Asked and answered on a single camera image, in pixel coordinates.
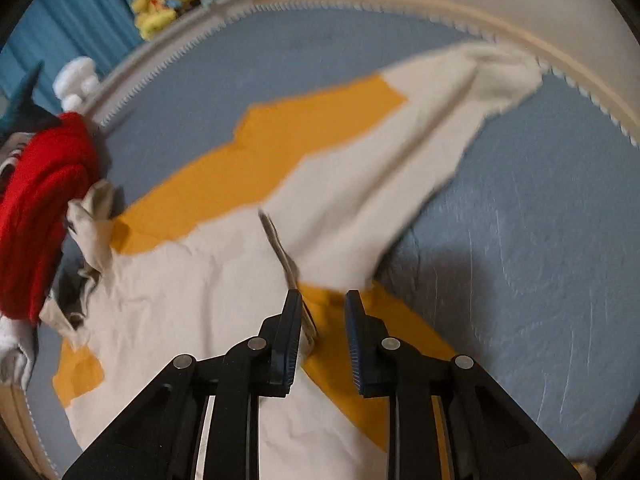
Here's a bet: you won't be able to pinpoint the beige and yellow hooded jacket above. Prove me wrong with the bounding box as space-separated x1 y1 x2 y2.
41 41 542 479

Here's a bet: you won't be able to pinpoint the white folded quilt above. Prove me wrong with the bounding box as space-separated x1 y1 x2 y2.
0 315 36 391

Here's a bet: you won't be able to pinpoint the red folded blanket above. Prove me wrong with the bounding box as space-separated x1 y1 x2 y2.
1 113 101 325

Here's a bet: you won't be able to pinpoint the white plush toy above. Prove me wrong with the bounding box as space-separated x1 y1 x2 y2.
52 56 100 112

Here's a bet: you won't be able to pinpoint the teal shark plush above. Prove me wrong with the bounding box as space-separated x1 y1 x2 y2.
1 62 62 143

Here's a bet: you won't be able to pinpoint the yellow plush toys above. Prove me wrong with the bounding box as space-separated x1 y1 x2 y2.
130 0 200 41

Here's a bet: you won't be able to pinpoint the blue curtain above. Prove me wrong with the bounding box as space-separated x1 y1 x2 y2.
1 0 142 113

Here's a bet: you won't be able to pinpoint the wooden bed frame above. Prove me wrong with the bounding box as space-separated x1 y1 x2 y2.
0 0 640 480

